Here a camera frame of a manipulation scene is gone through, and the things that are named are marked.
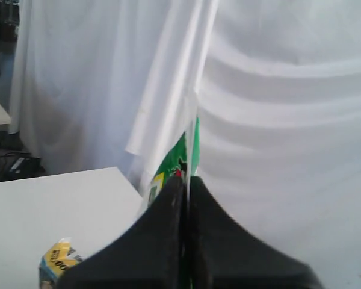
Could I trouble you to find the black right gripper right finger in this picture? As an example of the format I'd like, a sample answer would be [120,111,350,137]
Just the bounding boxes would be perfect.
[187,176,322,288]

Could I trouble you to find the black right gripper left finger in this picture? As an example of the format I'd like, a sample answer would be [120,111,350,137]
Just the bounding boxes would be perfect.
[57,176,185,288]

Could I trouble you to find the green snack package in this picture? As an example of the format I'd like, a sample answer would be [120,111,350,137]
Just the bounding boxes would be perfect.
[138,117,200,216]

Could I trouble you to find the yellow white sugar bag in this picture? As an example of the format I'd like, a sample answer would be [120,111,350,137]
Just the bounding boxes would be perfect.
[39,238,84,289]

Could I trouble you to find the black power adapter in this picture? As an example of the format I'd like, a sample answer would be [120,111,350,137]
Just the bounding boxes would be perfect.
[3,156,44,181]

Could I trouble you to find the white backdrop curtain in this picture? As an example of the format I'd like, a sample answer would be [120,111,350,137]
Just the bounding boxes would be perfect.
[10,1,361,288]

